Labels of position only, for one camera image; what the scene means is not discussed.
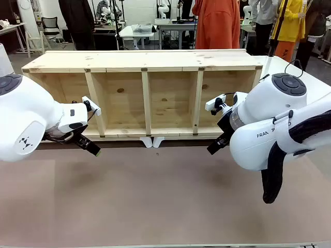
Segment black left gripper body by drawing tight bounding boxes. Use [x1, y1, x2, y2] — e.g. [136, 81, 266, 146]
[42, 126, 90, 148]

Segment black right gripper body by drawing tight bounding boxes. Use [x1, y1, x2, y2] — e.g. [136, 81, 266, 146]
[216, 113, 236, 142]

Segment white plastic shelf foot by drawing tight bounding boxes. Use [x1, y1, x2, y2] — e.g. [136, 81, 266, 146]
[153, 136, 166, 149]
[139, 136, 154, 149]

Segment long wooden shelf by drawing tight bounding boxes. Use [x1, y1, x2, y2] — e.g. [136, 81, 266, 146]
[21, 49, 264, 138]

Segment person in orange coat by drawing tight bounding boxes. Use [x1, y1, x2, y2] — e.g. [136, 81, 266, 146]
[191, 0, 241, 50]

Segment white chair black mesh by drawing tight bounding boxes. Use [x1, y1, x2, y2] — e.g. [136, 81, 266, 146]
[25, 17, 66, 59]

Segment grey workbench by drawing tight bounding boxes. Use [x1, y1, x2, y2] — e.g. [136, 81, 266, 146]
[154, 18, 199, 50]

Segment small white table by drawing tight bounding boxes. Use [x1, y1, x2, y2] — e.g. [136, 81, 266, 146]
[118, 25, 156, 50]

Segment person in black clothes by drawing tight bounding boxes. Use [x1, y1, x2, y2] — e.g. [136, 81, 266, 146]
[58, 0, 96, 51]

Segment black tripod stand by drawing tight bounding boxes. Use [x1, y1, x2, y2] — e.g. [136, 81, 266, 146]
[110, 0, 124, 50]

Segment person in grey top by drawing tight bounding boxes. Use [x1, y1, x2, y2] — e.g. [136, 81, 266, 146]
[249, 0, 279, 26]

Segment person in yellow jacket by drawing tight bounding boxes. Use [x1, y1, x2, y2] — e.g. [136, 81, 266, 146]
[270, 0, 307, 63]

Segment clear plastic bin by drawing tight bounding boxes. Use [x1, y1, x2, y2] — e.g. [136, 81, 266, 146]
[131, 24, 153, 34]

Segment white side desk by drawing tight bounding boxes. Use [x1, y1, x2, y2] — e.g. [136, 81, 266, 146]
[0, 22, 29, 54]

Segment person in dark clothes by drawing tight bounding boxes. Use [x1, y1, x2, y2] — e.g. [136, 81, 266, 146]
[294, 0, 331, 72]

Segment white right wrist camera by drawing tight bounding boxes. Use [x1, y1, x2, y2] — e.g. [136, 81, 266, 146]
[205, 94, 228, 116]

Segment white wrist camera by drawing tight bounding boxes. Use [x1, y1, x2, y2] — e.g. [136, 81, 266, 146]
[82, 96, 101, 116]
[205, 94, 228, 116]

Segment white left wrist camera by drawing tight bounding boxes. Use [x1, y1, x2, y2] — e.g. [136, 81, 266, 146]
[82, 96, 101, 116]

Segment black cable sleeve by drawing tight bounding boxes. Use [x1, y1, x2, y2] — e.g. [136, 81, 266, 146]
[261, 110, 331, 204]

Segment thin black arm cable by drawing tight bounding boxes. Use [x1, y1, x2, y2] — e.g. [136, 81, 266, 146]
[284, 59, 304, 78]

